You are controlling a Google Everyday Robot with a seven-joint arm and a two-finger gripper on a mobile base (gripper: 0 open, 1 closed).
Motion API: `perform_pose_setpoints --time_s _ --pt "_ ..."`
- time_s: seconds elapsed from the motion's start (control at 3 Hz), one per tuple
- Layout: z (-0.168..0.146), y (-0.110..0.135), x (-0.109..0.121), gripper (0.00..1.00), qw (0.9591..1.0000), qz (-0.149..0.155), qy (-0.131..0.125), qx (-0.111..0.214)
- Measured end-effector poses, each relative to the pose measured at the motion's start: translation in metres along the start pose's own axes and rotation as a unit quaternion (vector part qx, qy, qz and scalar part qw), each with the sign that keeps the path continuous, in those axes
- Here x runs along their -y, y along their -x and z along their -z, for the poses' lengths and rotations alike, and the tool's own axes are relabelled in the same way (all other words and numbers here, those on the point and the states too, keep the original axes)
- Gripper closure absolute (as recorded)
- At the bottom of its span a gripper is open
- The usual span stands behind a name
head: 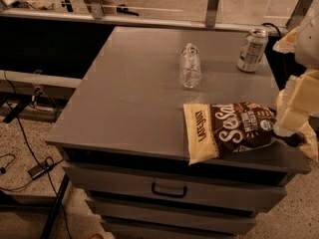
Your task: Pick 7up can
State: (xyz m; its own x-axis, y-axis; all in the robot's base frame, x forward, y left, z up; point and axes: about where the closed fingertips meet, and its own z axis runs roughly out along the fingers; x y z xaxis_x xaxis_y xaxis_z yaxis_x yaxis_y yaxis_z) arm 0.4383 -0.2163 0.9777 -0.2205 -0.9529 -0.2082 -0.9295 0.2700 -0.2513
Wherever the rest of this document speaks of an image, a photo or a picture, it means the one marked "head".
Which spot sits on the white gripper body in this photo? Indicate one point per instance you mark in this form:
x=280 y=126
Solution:
x=308 y=42

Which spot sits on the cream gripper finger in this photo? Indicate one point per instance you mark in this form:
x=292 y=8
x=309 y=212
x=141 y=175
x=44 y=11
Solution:
x=287 y=43
x=298 y=101

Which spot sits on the white green 7up can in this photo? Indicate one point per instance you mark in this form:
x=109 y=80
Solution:
x=252 y=50

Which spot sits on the brown yellow chip bag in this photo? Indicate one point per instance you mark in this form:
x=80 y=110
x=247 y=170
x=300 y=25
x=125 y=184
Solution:
x=215 y=130

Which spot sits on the clear plastic water bottle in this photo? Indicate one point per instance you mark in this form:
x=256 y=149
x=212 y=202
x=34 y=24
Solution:
x=189 y=66

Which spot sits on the grey drawer cabinet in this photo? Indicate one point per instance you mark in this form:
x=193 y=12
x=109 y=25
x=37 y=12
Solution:
x=123 y=129

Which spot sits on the black stand leg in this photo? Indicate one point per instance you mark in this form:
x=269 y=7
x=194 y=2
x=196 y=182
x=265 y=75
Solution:
x=56 y=206

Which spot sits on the black power adapter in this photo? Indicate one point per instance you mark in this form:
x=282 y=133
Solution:
x=38 y=170

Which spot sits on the metal railing frame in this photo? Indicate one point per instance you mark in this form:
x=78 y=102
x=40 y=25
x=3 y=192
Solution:
x=231 y=15

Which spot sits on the black drawer handle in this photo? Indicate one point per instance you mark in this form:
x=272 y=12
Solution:
x=158 y=190

